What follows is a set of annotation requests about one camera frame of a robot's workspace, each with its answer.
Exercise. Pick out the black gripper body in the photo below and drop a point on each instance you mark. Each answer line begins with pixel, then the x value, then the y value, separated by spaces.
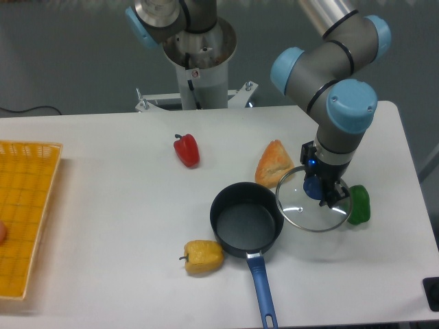
pixel 323 168

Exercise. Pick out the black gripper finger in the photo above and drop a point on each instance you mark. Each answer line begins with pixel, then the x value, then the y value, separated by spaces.
pixel 326 188
pixel 338 193

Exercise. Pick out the green bell pepper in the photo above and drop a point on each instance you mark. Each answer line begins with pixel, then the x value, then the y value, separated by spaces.
pixel 360 211

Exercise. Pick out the glass lid with blue knob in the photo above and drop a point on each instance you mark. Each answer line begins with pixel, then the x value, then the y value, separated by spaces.
pixel 299 202

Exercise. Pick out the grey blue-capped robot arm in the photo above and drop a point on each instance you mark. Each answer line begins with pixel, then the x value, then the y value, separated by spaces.
pixel 320 81

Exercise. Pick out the orange bread wedge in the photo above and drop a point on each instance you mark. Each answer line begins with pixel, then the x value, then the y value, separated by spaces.
pixel 274 163

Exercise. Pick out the black box at table edge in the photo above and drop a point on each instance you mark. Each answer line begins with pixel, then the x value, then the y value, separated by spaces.
pixel 431 288

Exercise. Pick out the yellow bell pepper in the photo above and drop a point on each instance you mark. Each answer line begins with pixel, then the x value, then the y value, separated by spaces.
pixel 202 256

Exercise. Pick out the red bell pepper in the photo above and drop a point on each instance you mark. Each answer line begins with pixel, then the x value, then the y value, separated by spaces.
pixel 186 149

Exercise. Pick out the yellow woven basket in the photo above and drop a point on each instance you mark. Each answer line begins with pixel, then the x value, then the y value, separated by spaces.
pixel 28 171

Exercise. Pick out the black saucepan with blue handle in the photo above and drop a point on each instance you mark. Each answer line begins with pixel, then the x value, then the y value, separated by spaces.
pixel 246 222

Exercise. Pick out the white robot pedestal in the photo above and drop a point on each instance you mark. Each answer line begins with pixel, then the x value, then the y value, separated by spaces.
pixel 201 64

